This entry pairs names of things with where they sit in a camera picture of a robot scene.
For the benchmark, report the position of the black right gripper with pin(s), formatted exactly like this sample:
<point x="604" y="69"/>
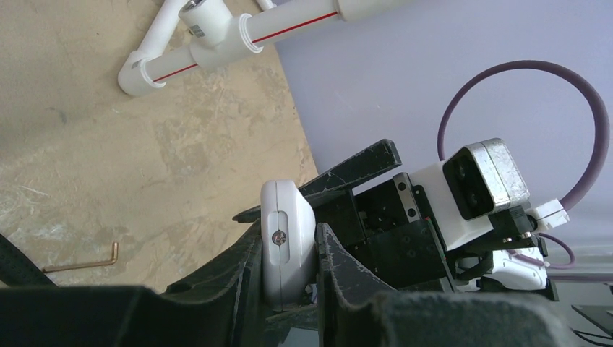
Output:
<point x="384" y="228"/>

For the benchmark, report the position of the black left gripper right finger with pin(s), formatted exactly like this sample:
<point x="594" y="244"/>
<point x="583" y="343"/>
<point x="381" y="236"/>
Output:
<point x="356" y="308"/>

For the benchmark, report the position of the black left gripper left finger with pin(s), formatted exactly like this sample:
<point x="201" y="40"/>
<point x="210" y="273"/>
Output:
<point x="217" y="305"/>

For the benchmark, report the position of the white air conditioner remote control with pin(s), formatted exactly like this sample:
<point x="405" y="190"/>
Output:
<point x="288" y="243"/>

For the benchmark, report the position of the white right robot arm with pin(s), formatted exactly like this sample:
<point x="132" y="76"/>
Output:
<point x="499" y="270"/>

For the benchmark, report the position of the claw hammer black handle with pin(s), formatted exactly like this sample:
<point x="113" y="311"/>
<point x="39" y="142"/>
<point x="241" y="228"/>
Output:
<point x="18" y="270"/>

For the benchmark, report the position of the white pvc pipe frame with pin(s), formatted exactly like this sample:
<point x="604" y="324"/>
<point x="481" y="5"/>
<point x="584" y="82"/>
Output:
<point x="186" y="35"/>

